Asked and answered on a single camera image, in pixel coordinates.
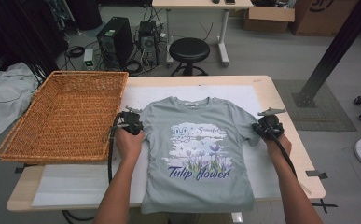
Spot black round stool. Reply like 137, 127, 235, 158
168, 36, 211, 77

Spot white foam mat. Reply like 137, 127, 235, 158
31, 84, 284, 208

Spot black tape cross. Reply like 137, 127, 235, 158
312, 198, 339, 215

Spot open cardboard box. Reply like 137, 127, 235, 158
243, 6, 296, 35

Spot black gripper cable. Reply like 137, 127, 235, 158
270, 129, 298, 179
61, 112, 123, 222

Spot black cable coil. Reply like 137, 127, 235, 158
123, 59, 145, 76
65, 45, 86, 59

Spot wicker basket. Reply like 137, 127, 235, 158
0, 70, 130, 165

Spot thin grey cord loop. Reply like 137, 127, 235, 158
104, 123, 130, 142

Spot person's right hand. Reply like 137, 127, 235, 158
263, 133, 293, 162

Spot thin black cable loop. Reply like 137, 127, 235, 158
0, 74, 36, 105

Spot white power box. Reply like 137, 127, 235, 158
83, 48, 95, 71

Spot white cloth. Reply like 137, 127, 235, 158
0, 49, 40, 148

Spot grey-green printed t-shirt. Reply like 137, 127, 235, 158
140, 96, 261, 215

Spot large cardboard box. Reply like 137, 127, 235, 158
289, 0, 361, 37

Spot black computer tower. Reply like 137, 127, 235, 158
96, 16, 135, 69

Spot grey floor mat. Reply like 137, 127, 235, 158
272, 78, 358, 133

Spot light wooden desk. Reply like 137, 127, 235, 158
151, 0, 255, 68

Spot open-frame computer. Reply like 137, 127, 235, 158
137, 20, 162, 67

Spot person's left hand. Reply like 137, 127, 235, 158
115, 127, 146, 162

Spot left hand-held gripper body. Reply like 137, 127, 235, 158
116, 105, 145, 136

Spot black tape strip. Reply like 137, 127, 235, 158
304, 169, 329, 180
14, 163, 35, 175

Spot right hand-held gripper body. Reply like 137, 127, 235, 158
257, 106, 287, 140

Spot black curtain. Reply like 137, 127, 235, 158
0, 0, 69, 76

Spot thin black floor cable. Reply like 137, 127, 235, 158
199, 21, 214, 42

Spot black metal post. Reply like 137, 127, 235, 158
291, 0, 361, 109

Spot person's khaki trousers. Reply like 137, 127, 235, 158
128, 207, 235, 224

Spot black bin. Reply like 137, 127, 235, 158
65, 0, 104, 31

